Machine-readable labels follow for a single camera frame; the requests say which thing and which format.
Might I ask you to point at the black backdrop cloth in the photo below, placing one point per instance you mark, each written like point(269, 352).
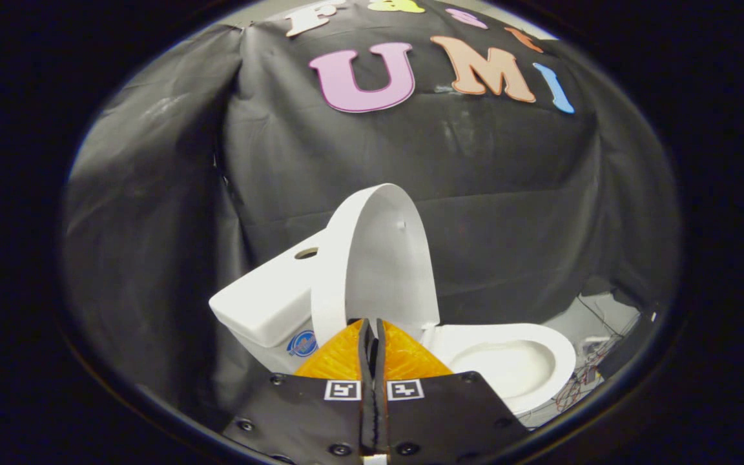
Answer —
point(507, 194)

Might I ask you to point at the white toilet tank cover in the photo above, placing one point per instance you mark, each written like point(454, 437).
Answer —
point(262, 300)

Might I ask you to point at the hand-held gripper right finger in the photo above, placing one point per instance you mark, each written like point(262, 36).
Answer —
point(449, 413)

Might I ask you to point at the white toilet lid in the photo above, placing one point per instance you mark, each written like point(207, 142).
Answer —
point(385, 265)

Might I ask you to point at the white toilet body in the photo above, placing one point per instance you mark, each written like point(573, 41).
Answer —
point(261, 354)

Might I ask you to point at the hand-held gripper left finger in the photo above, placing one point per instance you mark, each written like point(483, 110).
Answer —
point(307, 413)

